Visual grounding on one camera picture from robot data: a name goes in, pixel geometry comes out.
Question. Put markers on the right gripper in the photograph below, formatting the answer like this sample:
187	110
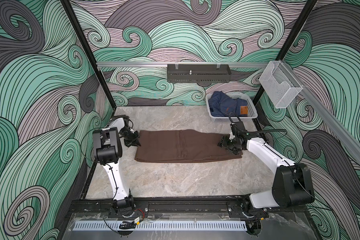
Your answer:
223	142

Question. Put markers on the aluminium rail back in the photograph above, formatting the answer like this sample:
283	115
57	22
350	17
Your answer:
140	64

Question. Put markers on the black perforated metal tray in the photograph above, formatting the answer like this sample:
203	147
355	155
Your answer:
200	74

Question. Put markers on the white slotted cable duct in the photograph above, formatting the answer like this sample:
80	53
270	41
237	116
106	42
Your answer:
165	225

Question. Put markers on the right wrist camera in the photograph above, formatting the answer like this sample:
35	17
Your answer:
238	129

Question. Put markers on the blue jeans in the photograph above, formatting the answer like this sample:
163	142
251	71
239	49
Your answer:
221	105

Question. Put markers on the white mesh wall holder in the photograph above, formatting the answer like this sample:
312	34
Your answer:
280	83

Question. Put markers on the aluminium rail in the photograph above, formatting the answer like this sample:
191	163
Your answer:
318	96
140	64

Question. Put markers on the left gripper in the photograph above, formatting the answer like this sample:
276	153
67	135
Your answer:
134	141

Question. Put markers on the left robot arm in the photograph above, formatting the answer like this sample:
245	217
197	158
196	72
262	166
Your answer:
108	152

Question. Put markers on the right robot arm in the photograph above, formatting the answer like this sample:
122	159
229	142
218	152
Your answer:
292	182

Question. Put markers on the white plastic basket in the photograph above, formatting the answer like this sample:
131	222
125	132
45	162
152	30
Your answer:
252	114

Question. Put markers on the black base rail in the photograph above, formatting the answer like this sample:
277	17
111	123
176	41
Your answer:
233	206

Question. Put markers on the brown trousers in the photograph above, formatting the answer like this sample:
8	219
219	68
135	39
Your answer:
181	146

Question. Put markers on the aluminium rail right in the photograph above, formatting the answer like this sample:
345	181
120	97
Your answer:
318	96

